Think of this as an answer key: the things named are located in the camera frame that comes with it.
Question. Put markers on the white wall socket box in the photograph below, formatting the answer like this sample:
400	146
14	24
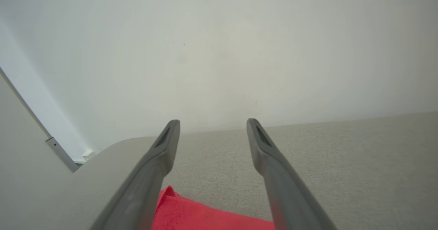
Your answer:
87	153

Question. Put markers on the beige partition panel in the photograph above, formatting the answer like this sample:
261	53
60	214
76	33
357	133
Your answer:
20	137

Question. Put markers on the red garment with white sleeves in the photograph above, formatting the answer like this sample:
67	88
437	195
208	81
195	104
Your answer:
205	218

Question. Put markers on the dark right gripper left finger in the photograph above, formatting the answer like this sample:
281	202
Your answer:
143	189

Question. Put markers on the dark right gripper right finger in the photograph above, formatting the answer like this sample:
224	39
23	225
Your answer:
287	195

